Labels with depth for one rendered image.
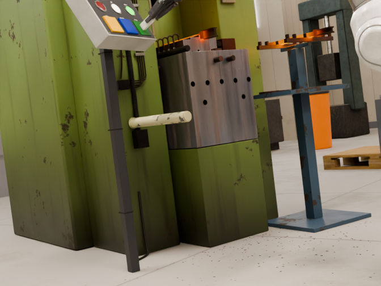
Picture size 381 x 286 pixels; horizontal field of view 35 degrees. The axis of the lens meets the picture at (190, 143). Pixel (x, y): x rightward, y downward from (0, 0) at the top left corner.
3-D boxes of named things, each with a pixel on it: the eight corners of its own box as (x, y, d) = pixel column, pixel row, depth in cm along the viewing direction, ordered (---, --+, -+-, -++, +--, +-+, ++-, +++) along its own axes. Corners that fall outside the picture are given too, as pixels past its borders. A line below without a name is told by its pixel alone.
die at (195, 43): (217, 51, 292) (215, 34, 292) (184, 53, 281) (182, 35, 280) (170, 63, 326) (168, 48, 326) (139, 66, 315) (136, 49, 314)
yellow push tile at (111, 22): (124, 31, 234) (114, 16, 235) (113, 30, 227) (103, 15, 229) (121, 35, 235) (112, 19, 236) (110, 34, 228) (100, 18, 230)
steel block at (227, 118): (258, 138, 298) (248, 49, 296) (197, 147, 276) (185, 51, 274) (193, 142, 343) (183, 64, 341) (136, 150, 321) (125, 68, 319)
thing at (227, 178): (269, 231, 300) (258, 138, 298) (209, 248, 278) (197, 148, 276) (202, 222, 345) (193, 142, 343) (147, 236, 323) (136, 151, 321)
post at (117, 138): (140, 270, 251) (108, 13, 247) (132, 273, 249) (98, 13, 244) (135, 269, 255) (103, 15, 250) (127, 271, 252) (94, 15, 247)
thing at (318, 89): (350, 87, 305) (349, 83, 305) (291, 93, 283) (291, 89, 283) (308, 93, 330) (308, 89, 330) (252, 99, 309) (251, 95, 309)
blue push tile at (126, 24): (138, 33, 242) (129, 19, 244) (128, 32, 236) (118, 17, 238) (135, 36, 243) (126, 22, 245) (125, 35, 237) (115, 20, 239)
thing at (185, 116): (193, 122, 244) (192, 109, 244) (183, 123, 241) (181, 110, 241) (139, 127, 280) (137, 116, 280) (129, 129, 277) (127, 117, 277)
